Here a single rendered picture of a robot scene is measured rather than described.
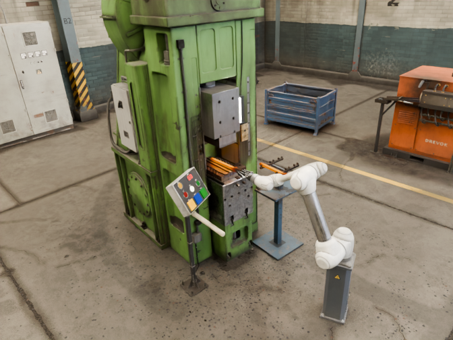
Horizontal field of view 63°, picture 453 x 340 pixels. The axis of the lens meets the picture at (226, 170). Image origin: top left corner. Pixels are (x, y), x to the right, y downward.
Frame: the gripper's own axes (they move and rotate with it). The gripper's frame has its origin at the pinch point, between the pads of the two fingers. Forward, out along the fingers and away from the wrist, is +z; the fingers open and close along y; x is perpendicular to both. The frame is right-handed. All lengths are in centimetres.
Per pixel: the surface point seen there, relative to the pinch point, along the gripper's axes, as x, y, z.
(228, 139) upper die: 28.5, -2.2, 10.1
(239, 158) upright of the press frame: -3.5, 23.3, 24.2
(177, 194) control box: 9, -72, -11
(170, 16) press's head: 133, -43, 22
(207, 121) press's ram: 47, -17, 18
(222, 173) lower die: -5.0, -7.9, 13.9
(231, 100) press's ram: 63, 3, 10
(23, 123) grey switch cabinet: -72, -76, 534
